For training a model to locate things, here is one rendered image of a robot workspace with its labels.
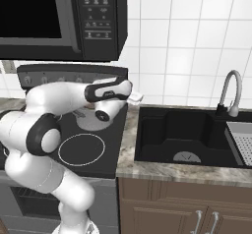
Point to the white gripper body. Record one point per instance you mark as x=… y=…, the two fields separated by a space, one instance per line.
x=136 y=98

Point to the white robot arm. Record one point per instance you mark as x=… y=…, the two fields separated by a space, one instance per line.
x=39 y=175

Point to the brown lower cabinet door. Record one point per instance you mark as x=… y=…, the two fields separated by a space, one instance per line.
x=160 y=220
x=236 y=223

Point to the black sink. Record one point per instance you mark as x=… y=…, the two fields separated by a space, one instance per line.
x=164 y=133

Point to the black hob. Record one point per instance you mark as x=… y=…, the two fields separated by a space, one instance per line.
x=98 y=156

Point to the black microwave oven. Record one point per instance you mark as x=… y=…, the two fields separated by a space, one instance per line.
x=98 y=21

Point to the grey curved tap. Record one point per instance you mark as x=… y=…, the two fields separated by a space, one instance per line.
x=225 y=87

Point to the brown false drawer front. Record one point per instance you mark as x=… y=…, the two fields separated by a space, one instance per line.
x=183 y=189

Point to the grey oven door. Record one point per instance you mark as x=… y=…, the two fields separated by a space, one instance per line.
x=105 y=205

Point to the grey perforated sink tray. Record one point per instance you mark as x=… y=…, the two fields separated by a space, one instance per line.
x=242 y=139

